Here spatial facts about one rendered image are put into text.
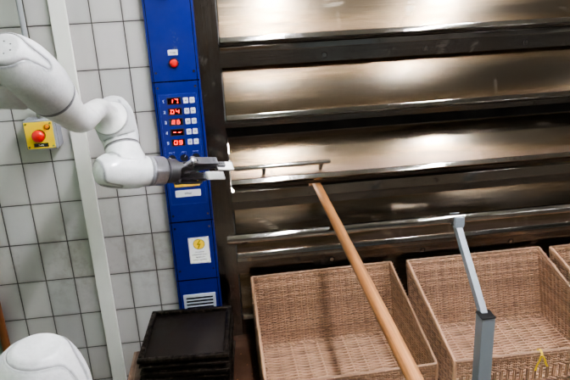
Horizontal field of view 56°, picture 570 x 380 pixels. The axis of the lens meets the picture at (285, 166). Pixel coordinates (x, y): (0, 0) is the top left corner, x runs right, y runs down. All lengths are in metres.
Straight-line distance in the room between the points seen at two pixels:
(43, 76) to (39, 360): 0.51
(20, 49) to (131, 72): 0.85
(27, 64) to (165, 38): 0.82
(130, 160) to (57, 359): 0.68
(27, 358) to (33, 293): 1.16
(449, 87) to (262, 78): 0.67
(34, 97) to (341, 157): 1.14
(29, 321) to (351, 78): 1.49
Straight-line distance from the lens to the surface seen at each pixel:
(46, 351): 1.10
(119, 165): 1.57
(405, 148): 2.01
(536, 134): 2.23
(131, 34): 1.89
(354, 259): 1.40
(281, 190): 1.99
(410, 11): 1.97
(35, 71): 1.10
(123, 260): 2.11
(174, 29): 1.84
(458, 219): 1.77
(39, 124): 1.92
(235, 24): 1.86
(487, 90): 2.10
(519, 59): 2.18
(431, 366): 1.86
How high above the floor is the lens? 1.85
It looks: 17 degrees down
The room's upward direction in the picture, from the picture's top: 3 degrees counter-clockwise
